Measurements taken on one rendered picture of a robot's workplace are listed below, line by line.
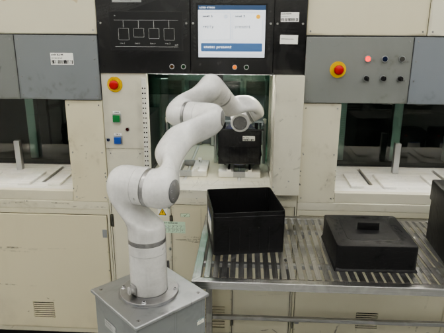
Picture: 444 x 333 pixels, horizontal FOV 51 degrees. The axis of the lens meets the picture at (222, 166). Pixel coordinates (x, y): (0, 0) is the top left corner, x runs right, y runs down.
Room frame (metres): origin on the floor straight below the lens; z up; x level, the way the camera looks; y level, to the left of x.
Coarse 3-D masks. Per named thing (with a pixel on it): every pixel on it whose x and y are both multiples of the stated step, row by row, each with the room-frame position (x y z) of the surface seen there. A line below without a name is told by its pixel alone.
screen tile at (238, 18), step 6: (234, 18) 2.02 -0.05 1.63; (240, 18) 2.02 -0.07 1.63; (246, 18) 2.02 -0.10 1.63; (252, 18) 2.02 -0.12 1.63; (258, 24) 2.02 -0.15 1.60; (234, 30) 2.02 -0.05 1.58; (240, 30) 2.02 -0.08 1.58; (246, 30) 2.02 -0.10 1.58; (252, 30) 2.02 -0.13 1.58; (258, 30) 2.02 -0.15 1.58; (234, 36) 2.02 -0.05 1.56; (240, 36) 2.02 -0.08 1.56; (246, 36) 2.02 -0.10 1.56; (252, 36) 2.02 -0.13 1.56; (258, 36) 2.02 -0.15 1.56
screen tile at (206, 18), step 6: (204, 18) 2.03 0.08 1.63; (210, 18) 2.03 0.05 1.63; (216, 18) 2.03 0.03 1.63; (222, 18) 2.02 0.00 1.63; (222, 24) 2.02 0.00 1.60; (228, 24) 2.02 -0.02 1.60; (204, 30) 2.03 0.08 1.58; (210, 30) 2.03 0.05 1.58; (216, 30) 2.03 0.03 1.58; (222, 30) 2.02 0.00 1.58; (228, 30) 2.02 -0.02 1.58; (204, 36) 2.03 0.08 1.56; (210, 36) 2.03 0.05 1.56; (216, 36) 2.03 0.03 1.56; (222, 36) 2.02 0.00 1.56; (228, 36) 2.02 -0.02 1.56
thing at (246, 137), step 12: (228, 120) 2.32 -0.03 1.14; (228, 132) 2.22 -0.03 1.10; (240, 132) 2.22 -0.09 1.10; (252, 132) 2.22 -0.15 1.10; (228, 144) 2.22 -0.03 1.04; (240, 144) 2.22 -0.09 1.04; (252, 144) 2.22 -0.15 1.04; (228, 156) 2.22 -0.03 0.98; (240, 156) 2.22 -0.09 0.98; (252, 156) 2.22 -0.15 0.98; (228, 168) 2.23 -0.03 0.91
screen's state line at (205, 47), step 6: (204, 48) 2.03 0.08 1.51; (210, 48) 2.03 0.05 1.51; (216, 48) 2.03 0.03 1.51; (222, 48) 2.02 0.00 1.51; (228, 48) 2.02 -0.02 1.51; (234, 48) 2.02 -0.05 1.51; (240, 48) 2.02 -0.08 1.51; (246, 48) 2.02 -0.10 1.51; (252, 48) 2.02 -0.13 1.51; (258, 48) 2.02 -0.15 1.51
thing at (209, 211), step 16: (208, 192) 1.83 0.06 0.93; (224, 192) 1.87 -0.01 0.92; (240, 192) 1.88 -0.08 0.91; (256, 192) 1.89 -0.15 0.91; (272, 192) 1.83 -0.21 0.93; (208, 208) 1.78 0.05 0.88; (224, 208) 1.87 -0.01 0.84; (240, 208) 1.88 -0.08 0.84; (256, 208) 1.89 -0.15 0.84; (272, 208) 1.82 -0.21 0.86; (208, 224) 1.79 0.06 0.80; (224, 224) 1.60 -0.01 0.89; (240, 224) 1.61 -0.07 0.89; (256, 224) 1.62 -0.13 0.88; (272, 224) 1.62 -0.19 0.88; (224, 240) 1.60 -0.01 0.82; (240, 240) 1.61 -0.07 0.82; (256, 240) 1.62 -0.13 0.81; (272, 240) 1.62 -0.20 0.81
